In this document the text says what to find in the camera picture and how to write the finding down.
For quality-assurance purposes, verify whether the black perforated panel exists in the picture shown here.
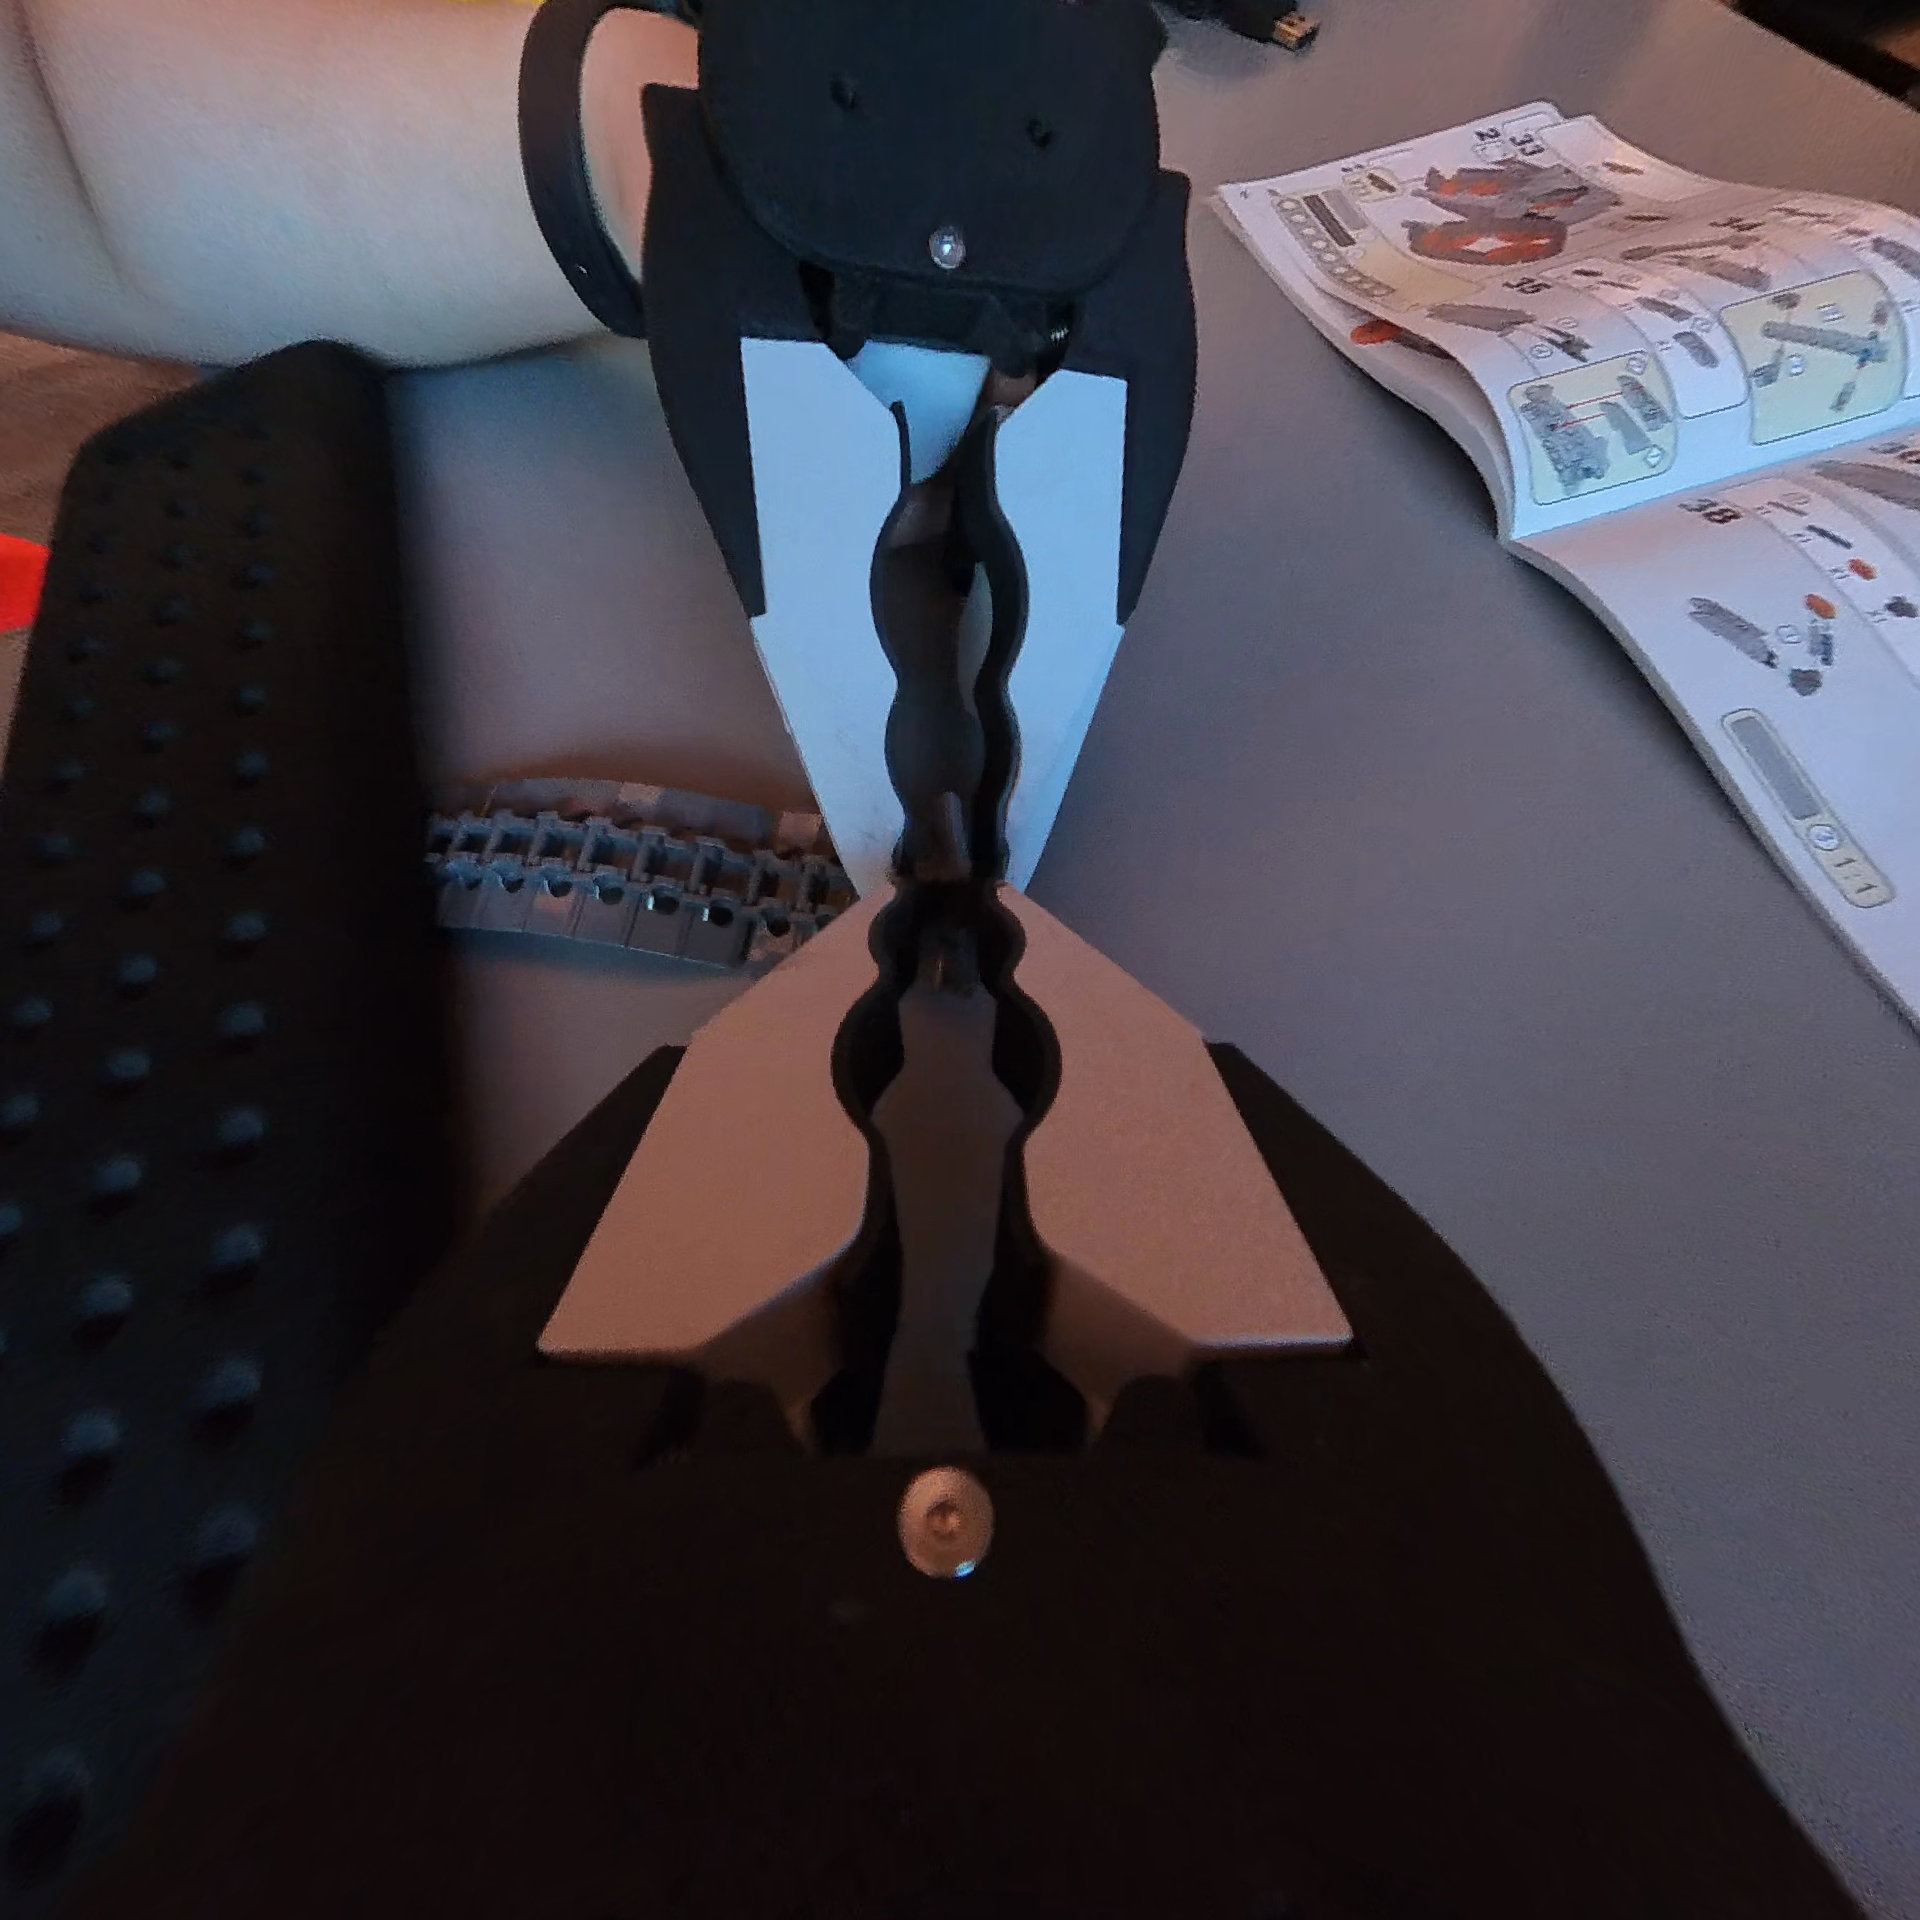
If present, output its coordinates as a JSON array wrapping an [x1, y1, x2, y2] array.
[[0, 344, 452, 1920]]

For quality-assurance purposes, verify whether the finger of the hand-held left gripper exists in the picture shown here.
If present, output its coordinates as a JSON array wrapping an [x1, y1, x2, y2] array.
[[961, 364, 1129, 893], [739, 336, 932, 892]]

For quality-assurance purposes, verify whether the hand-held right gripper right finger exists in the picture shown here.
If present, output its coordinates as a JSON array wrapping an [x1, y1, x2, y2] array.
[[977, 883, 1358, 1448]]

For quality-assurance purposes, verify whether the grey desk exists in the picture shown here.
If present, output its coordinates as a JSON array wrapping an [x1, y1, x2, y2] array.
[[383, 0, 1920, 1905]]

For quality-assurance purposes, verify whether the black toy track chain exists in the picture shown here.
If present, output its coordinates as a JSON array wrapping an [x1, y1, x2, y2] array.
[[425, 778, 993, 977]]

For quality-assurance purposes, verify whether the open instruction booklet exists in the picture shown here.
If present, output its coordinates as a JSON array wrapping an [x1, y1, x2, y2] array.
[[1210, 101, 1920, 1029]]

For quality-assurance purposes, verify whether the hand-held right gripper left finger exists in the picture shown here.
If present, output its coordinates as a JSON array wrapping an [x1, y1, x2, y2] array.
[[535, 880, 916, 1448]]

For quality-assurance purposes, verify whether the black wrist band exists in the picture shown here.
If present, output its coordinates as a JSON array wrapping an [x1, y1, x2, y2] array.
[[515, 0, 650, 338]]

